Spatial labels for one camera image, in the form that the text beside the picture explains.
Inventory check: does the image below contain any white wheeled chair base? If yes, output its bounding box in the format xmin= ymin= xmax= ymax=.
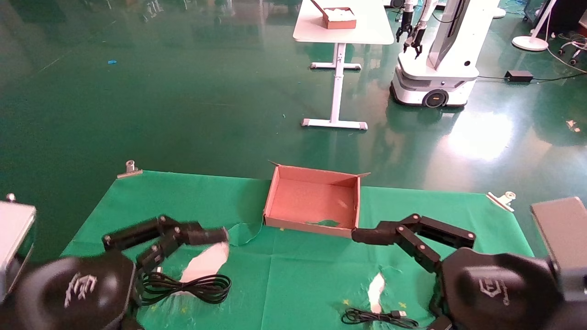
xmin=557 ymin=40 xmax=587 ymax=66

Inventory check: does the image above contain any white pedestal table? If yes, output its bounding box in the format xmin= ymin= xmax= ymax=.
xmin=293 ymin=0 xmax=395 ymax=131

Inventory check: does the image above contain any small brown cardboard box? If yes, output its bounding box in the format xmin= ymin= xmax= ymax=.
xmin=311 ymin=0 xmax=357 ymax=30

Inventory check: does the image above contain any thin black USB cable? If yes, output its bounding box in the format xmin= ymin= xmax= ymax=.
xmin=342 ymin=308 xmax=420 ymax=330

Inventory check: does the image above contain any green table cloth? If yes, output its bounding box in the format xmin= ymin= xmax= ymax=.
xmin=61 ymin=170 xmax=535 ymax=330

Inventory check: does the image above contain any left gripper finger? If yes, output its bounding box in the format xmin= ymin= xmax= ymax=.
xmin=136 ymin=227 xmax=229 ymax=274
xmin=102 ymin=214 xmax=203 ymax=252

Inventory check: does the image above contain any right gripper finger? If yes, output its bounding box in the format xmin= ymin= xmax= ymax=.
xmin=352 ymin=231 xmax=442 ymax=275
xmin=352 ymin=213 xmax=476 ymax=249

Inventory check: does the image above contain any small black robot gripper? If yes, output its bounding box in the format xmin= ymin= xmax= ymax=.
xmin=396 ymin=10 xmax=414 ymax=43
xmin=404 ymin=22 xmax=430 ymax=59

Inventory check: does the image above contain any white wheeled robot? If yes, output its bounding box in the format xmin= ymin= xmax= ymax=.
xmin=390 ymin=0 xmax=503 ymax=109

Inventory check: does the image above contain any white packing material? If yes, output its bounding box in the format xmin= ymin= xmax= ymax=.
xmin=325 ymin=7 xmax=356 ymax=21

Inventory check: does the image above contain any thick black cable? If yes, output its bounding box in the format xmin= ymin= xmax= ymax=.
xmin=140 ymin=271 xmax=232 ymax=307

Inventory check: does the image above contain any black power adapter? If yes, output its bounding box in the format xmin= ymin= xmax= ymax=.
xmin=504 ymin=70 xmax=534 ymax=83

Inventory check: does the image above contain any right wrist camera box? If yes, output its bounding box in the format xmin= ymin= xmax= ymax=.
xmin=531 ymin=196 xmax=587 ymax=275

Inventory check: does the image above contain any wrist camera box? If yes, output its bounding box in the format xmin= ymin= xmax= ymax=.
xmin=531 ymin=196 xmax=587 ymax=275
xmin=0 ymin=193 xmax=37 ymax=301

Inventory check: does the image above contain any white floor stand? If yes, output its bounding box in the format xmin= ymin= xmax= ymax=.
xmin=512 ymin=0 xmax=559 ymax=52

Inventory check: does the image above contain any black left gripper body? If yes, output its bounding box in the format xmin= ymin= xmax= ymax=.
xmin=0 ymin=250 xmax=143 ymax=330

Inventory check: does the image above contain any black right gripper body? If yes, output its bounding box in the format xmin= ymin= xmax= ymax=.
xmin=427 ymin=247 xmax=565 ymax=330

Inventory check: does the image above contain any metal binder clip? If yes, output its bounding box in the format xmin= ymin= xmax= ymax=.
xmin=116 ymin=160 xmax=143 ymax=179
xmin=486 ymin=191 xmax=517 ymax=213

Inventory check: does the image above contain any black floor cable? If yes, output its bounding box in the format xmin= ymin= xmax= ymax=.
xmin=477 ymin=71 xmax=587 ymax=84

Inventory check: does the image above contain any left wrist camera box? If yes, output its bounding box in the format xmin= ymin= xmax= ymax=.
xmin=0 ymin=193 xmax=37 ymax=301

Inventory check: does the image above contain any open cardboard box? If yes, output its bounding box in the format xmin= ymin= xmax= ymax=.
xmin=263 ymin=160 xmax=371 ymax=239

